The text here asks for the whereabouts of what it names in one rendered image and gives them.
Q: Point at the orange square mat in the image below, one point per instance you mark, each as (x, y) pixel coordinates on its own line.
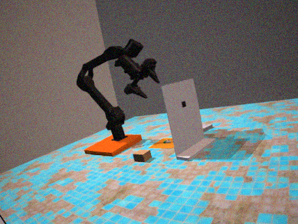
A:
(161, 144)

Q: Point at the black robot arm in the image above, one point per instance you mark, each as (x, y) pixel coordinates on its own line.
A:
(114, 115)

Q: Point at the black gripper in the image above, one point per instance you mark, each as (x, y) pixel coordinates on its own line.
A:
(135, 73)

